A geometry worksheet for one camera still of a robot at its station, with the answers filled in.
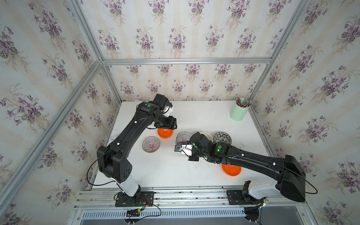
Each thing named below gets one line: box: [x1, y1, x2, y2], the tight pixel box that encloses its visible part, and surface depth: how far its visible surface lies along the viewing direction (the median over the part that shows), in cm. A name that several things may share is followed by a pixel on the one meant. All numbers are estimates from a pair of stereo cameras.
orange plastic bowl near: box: [221, 163, 242, 177], surface depth 80 cm
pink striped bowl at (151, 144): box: [142, 136, 161, 154], surface depth 93 cm
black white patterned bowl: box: [213, 131, 233, 145], surface depth 95 cm
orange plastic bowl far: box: [157, 128, 174, 139], surface depth 99 cm
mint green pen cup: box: [229, 96, 252, 121], surface depth 103 cm
